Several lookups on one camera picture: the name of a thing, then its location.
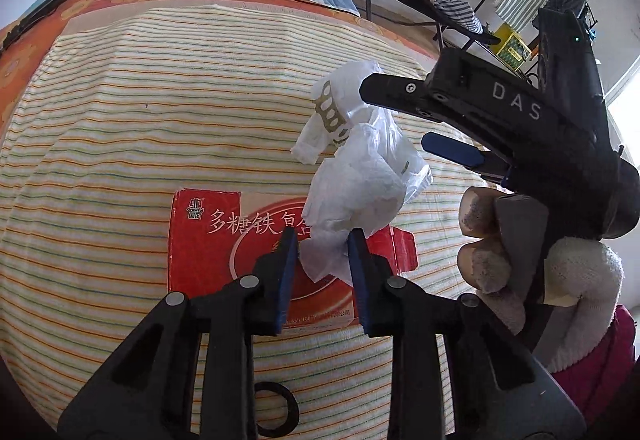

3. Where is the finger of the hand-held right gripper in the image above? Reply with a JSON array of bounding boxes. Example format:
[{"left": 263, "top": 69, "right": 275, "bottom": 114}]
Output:
[
  {"left": 421, "top": 131, "right": 512, "bottom": 184},
  {"left": 360, "top": 73, "right": 453, "bottom": 122}
]

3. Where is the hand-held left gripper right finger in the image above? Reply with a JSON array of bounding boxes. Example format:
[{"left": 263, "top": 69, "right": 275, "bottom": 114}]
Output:
[{"left": 347, "top": 229, "right": 588, "bottom": 440}]

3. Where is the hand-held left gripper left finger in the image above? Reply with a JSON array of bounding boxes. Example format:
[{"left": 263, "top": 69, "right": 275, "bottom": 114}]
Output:
[{"left": 57, "top": 226, "right": 301, "bottom": 440}]

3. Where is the white plastic bag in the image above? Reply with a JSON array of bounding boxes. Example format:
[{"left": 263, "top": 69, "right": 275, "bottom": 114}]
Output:
[{"left": 291, "top": 60, "right": 433, "bottom": 286}]

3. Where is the person's right hand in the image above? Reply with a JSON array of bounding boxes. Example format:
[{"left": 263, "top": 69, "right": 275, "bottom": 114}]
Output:
[{"left": 456, "top": 187, "right": 527, "bottom": 336}]

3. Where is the red flat box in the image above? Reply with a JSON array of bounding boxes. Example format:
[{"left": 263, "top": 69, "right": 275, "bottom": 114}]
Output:
[{"left": 167, "top": 190, "right": 418, "bottom": 328}]

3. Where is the window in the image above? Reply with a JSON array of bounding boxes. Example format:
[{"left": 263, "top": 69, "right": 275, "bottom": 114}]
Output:
[{"left": 600, "top": 65, "right": 640, "bottom": 161}]

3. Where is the yellow crate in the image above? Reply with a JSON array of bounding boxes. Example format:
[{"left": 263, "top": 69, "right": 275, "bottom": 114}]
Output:
[{"left": 492, "top": 23, "right": 532, "bottom": 70}]

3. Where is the striped garment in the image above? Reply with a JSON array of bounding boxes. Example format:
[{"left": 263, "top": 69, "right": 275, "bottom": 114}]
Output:
[{"left": 430, "top": 0, "right": 485, "bottom": 35}]

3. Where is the striped beige towel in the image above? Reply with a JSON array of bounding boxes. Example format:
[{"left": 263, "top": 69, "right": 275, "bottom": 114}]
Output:
[{"left": 0, "top": 3, "right": 501, "bottom": 440}]

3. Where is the magenta garment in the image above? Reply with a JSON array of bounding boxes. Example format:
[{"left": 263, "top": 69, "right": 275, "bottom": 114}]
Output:
[{"left": 550, "top": 305, "right": 640, "bottom": 416}]

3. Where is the black hair tie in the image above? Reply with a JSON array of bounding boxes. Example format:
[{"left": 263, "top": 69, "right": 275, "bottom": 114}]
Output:
[{"left": 254, "top": 381, "right": 301, "bottom": 438}]

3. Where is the white ring light with stand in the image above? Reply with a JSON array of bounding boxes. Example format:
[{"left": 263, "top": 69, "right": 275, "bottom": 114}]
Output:
[{"left": 0, "top": 0, "right": 86, "bottom": 51}]

